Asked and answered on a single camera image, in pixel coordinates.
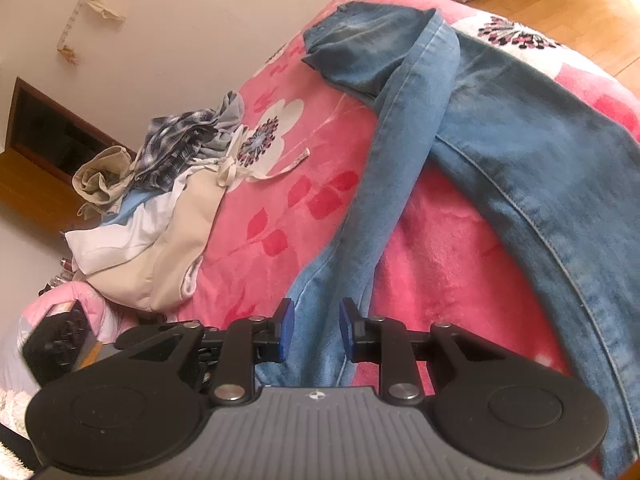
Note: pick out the torn tape strip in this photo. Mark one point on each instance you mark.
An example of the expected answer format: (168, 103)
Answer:
(100, 7)

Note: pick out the pink floral blanket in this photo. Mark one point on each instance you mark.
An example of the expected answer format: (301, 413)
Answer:
(240, 260)

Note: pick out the blue denim jeans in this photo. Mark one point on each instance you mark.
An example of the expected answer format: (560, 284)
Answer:
(500, 150)

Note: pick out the wooden wardrobe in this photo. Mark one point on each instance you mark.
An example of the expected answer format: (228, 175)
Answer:
(45, 145)

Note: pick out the light blue garment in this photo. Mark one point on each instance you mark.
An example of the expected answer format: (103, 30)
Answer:
(125, 212)

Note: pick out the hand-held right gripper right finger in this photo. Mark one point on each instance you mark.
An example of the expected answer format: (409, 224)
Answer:
(347, 332)

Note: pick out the khaki pants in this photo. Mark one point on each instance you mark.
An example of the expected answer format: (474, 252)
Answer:
(102, 180)

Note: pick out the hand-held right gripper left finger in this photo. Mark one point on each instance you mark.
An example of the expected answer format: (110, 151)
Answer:
(284, 332)

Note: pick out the white garment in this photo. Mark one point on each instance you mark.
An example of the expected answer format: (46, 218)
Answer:
(115, 240)

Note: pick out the plaid shirt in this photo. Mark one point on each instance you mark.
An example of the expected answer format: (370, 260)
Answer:
(175, 145)

